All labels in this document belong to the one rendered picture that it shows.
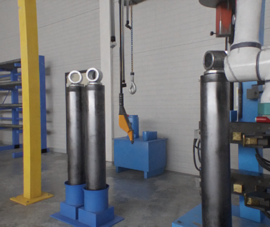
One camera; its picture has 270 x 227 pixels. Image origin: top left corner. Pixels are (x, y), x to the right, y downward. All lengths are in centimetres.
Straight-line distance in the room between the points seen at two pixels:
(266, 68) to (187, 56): 355
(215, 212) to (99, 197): 125
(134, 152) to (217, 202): 277
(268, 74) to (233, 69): 17
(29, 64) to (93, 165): 172
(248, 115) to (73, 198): 204
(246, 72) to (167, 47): 378
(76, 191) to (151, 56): 320
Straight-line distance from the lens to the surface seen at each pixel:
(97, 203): 295
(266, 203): 247
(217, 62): 210
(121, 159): 495
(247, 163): 293
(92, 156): 285
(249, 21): 164
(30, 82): 384
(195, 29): 501
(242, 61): 154
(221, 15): 274
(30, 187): 396
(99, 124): 281
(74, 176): 314
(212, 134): 206
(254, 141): 235
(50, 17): 807
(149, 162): 460
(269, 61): 151
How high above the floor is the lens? 124
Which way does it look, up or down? 2 degrees down
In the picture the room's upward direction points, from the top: 1 degrees counter-clockwise
